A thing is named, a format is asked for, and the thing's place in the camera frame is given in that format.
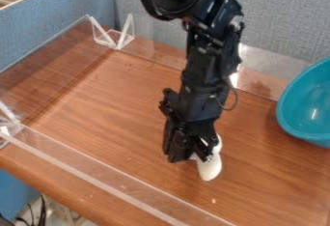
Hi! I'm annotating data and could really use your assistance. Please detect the white brown mushroom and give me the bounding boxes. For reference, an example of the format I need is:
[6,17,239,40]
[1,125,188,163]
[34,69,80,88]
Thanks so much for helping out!
[189,135,222,182]

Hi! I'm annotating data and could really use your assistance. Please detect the clear acrylic front bracket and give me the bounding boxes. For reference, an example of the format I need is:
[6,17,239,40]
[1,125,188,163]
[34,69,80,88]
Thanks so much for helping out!
[0,100,21,150]

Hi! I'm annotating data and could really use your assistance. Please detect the black cables under table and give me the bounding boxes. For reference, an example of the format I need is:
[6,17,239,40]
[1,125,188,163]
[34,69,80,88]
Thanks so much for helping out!
[0,194,49,226]

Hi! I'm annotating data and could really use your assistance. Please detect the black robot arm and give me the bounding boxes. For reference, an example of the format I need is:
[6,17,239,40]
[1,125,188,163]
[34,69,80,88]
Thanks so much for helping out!
[140,0,244,162]

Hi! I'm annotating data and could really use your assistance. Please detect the clear acrylic corner bracket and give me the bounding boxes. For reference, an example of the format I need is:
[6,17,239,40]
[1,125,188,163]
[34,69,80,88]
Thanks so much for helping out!
[88,14,134,50]

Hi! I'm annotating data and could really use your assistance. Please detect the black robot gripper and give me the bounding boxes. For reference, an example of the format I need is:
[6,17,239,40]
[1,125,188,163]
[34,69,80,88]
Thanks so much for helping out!
[158,88,218,163]

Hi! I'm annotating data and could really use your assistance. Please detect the blue plastic bowl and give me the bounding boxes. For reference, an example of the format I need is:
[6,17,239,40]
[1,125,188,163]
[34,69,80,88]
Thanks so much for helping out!
[275,56,330,149]

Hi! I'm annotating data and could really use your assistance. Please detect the clear acrylic left barrier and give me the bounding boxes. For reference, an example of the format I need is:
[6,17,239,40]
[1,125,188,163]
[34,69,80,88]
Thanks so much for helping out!
[0,15,97,122]

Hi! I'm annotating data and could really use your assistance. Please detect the clear acrylic front barrier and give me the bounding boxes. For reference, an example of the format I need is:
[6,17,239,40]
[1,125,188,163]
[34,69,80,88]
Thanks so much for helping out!
[0,125,235,226]

